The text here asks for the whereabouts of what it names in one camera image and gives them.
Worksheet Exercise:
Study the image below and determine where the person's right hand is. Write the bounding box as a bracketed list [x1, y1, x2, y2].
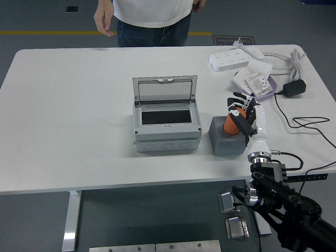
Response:
[93, 4, 118, 37]

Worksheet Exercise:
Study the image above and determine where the person's left hand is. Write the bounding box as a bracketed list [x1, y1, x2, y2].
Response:
[192, 0, 208, 13]

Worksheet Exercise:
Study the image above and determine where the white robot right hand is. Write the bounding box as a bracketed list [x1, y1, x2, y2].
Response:
[227, 91, 271, 158]

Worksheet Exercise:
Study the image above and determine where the orange cylindrical battery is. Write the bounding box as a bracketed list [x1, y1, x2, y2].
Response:
[222, 107, 247, 136]

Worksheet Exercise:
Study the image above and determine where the small white adapter box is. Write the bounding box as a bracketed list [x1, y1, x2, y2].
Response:
[246, 47, 266, 61]

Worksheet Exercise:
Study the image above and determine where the clear hinged box lid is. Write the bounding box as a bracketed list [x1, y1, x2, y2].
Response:
[132, 75, 198, 106]

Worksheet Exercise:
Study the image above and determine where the silver floor socket box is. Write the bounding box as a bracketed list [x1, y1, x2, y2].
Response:
[225, 216, 250, 241]
[217, 192, 241, 214]

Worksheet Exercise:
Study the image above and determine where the grey electrical box base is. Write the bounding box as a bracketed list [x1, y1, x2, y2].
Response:
[132, 102, 203, 154]

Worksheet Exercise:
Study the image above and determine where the grey block holder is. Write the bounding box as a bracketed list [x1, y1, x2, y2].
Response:
[208, 115, 247, 157]

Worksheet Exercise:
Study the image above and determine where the labelled white socket panel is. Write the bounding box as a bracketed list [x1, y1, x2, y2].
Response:
[245, 71, 273, 97]

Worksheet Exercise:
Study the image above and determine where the purple tray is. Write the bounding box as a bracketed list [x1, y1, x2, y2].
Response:
[231, 69, 278, 103]

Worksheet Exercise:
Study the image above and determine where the person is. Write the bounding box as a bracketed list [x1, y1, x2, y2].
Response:
[112, 0, 192, 48]

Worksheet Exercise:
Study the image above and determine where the brown floor sign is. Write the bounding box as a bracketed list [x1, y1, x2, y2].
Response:
[212, 35, 256, 47]

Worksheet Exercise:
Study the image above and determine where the black power adapter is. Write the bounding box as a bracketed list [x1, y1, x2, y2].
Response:
[282, 79, 307, 99]

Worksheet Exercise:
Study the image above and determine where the white power plug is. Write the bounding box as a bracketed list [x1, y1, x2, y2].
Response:
[232, 39, 247, 52]

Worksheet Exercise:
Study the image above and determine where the white square socket panel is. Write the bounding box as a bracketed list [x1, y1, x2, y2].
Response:
[247, 59, 274, 79]

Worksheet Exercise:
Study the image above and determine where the white power strip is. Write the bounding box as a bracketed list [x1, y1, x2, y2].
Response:
[208, 47, 250, 72]

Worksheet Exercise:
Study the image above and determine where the white table leg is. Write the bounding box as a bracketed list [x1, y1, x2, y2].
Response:
[61, 190, 83, 252]
[255, 209, 272, 236]

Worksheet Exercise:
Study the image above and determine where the grey metal floor plate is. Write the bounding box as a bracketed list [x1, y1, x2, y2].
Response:
[89, 244, 156, 252]
[155, 239, 222, 252]

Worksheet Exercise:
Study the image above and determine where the white coiled power cord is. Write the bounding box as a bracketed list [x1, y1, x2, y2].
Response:
[261, 49, 308, 82]

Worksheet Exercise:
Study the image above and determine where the black floor socket cable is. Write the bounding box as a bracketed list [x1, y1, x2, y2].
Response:
[236, 203, 261, 252]

